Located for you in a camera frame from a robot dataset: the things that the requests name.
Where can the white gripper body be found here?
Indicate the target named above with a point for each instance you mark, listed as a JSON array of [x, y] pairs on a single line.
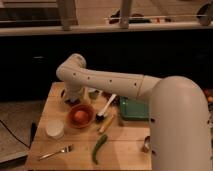
[[72, 94]]

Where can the orange apple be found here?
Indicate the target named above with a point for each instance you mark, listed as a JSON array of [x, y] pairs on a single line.
[[81, 116]]

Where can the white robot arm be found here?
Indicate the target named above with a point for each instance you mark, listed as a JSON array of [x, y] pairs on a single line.
[[178, 112]]

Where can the red bowl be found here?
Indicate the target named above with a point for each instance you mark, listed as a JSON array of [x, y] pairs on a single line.
[[87, 108]]

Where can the white cup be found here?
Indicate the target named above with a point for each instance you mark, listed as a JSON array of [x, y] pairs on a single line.
[[55, 129]]

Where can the yellow stick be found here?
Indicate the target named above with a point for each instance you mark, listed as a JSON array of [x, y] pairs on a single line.
[[106, 124]]

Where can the green chili pepper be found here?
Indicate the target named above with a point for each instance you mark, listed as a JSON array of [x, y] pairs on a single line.
[[97, 146]]

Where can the silver fork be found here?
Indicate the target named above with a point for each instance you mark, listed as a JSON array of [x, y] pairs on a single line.
[[64, 150]]

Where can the green tray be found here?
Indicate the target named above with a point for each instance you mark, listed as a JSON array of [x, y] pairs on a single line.
[[133, 110]]

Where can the metal railing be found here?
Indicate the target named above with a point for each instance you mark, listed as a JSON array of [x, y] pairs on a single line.
[[45, 17]]

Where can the small metal cup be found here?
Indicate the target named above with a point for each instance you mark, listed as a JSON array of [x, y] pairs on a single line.
[[146, 145]]

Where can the white handled brush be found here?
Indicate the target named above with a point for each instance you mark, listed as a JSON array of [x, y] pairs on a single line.
[[101, 114]]

